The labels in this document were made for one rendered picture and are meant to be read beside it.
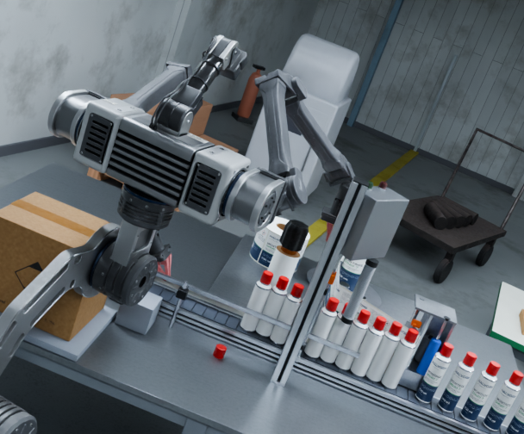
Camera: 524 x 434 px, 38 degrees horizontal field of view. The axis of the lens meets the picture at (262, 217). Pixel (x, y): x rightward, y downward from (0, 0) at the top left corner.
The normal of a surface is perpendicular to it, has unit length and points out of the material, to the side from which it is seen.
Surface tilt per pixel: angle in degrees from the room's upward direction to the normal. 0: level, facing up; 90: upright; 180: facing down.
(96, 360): 0
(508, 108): 90
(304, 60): 72
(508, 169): 90
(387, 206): 90
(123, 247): 90
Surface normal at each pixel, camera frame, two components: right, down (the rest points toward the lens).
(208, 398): 0.33, -0.88
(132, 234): -0.35, 0.21
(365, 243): 0.66, 0.46
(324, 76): -0.16, -0.05
